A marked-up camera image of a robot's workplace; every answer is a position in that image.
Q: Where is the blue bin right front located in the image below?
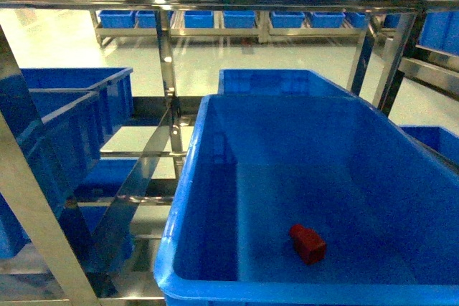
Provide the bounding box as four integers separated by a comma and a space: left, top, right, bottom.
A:
153, 95, 458, 305

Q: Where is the blue bin left front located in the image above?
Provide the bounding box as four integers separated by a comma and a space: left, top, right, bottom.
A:
1, 90, 100, 245

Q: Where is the blue bin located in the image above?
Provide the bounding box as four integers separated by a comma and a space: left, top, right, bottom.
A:
153, 95, 458, 305
1, 90, 100, 245
22, 67, 133, 142

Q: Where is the red block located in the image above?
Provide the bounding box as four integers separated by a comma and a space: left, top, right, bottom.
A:
289, 224, 327, 265

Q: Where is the blue bin left rear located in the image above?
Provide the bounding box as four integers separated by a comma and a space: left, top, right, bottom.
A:
22, 67, 133, 142

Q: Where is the steel shelf frame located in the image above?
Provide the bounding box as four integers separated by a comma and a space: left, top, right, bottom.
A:
0, 0, 459, 306

